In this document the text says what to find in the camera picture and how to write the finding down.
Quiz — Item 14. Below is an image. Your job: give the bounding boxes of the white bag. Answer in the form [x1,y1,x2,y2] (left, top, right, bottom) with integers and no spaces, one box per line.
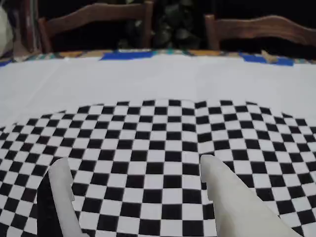
[0,7,14,57]

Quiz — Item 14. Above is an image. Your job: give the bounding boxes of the green leafy plant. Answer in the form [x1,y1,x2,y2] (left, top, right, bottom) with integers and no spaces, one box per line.
[118,0,201,50]

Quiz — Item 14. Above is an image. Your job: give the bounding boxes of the patterned tablecloth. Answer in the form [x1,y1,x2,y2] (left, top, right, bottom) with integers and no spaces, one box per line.
[0,48,316,69]

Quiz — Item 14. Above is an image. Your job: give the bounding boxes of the black white checkered paper mat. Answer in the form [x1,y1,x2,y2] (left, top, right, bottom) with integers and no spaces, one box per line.
[0,55,316,237]

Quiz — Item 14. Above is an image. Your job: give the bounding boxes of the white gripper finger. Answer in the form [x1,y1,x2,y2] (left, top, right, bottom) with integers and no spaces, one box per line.
[200,154,304,237]

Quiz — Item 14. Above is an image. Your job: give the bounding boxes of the brown wooden chair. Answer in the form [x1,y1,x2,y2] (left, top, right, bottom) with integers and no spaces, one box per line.
[204,13,316,54]
[38,0,154,54]

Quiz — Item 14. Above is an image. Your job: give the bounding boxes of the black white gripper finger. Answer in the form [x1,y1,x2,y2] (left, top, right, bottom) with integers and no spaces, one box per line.
[36,157,83,237]

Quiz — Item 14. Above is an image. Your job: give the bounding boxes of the tan crumpled scrap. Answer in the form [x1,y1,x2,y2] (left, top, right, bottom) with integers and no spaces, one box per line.
[260,49,278,64]

